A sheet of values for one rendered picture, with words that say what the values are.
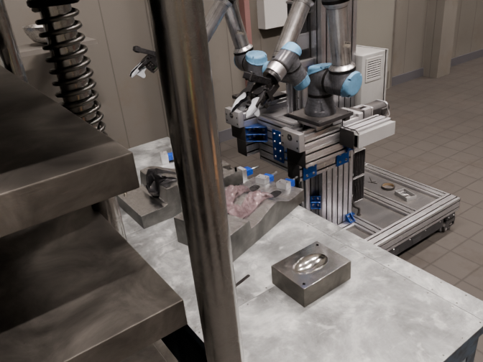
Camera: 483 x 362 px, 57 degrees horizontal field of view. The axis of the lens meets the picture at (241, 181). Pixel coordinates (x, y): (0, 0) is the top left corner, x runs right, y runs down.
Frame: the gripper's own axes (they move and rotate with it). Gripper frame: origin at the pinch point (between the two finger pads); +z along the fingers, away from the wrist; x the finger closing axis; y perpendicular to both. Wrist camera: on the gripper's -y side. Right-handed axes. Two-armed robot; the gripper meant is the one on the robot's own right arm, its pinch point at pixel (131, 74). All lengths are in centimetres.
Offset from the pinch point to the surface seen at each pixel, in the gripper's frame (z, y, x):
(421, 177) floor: -106, 224, 35
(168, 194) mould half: 24, 32, -77
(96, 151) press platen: 9, -23, -191
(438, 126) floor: -184, 270, 120
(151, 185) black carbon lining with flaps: 28, 30, -60
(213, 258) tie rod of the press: 9, -3, -196
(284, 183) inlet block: -13, 62, -86
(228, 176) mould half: 2, 49, -69
